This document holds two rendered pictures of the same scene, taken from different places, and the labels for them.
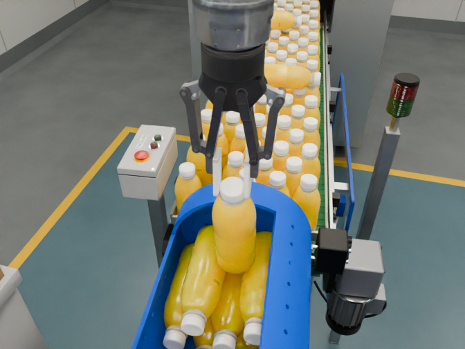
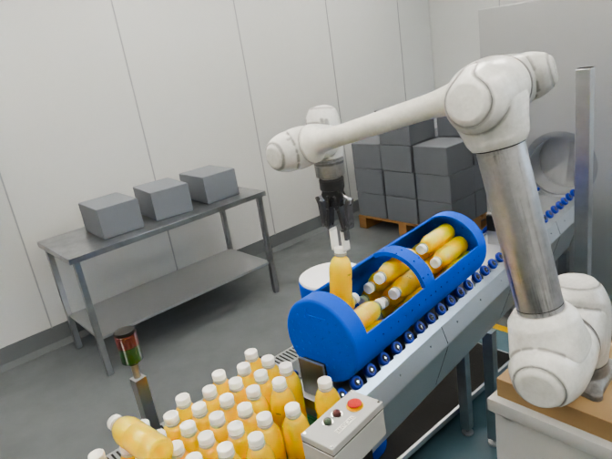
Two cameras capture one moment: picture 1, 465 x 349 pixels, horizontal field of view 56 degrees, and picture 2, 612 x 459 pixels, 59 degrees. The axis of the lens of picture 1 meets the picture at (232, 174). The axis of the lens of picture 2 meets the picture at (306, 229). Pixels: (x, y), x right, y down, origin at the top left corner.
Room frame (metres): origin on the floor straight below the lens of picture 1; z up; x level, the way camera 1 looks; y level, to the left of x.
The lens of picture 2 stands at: (1.84, 0.86, 1.96)
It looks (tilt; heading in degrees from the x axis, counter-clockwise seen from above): 19 degrees down; 216
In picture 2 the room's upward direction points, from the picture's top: 9 degrees counter-clockwise
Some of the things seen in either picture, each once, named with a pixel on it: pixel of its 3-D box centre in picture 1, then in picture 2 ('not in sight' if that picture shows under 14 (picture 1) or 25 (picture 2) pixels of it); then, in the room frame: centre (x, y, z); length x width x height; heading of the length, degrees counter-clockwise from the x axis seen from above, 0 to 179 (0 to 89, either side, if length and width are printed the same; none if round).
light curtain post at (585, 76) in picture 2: not in sight; (582, 257); (-0.74, 0.52, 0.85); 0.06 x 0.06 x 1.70; 81
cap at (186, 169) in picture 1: (187, 171); (324, 383); (0.83, 0.11, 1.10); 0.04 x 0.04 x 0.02
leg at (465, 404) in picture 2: not in sight; (464, 380); (-0.36, 0.06, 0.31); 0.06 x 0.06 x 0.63; 81
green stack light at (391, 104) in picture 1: (400, 103); (130, 352); (1.01, -0.45, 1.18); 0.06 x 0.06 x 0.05
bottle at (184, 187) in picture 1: (189, 201); (330, 414); (0.83, 0.11, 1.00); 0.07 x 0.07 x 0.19
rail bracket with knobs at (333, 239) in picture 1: (329, 252); not in sight; (0.70, -0.24, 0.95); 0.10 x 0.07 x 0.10; 81
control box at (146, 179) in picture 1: (149, 160); (344, 433); (0.93, 0.22, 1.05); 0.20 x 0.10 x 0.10; 171
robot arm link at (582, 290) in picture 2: not in sight; (574, 318); (0.51, 0.67, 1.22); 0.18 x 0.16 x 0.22; 176
